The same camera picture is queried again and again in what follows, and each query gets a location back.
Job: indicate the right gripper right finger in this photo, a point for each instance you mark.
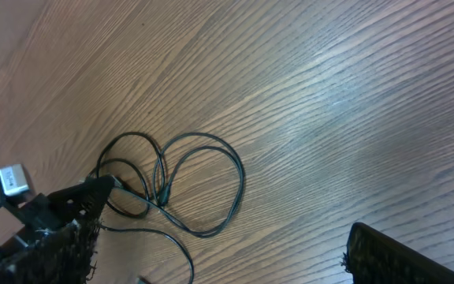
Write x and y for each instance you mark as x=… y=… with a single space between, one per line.
x=374 y=258

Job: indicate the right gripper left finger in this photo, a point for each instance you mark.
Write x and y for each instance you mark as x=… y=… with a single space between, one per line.
x=61 y=256

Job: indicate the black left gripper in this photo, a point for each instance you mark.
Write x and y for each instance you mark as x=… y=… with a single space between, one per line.
x=81 y=204

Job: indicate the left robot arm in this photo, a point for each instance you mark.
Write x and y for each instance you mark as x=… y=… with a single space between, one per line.
x=60 y=230

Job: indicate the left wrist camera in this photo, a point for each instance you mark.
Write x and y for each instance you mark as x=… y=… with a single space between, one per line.
x=15 y=185

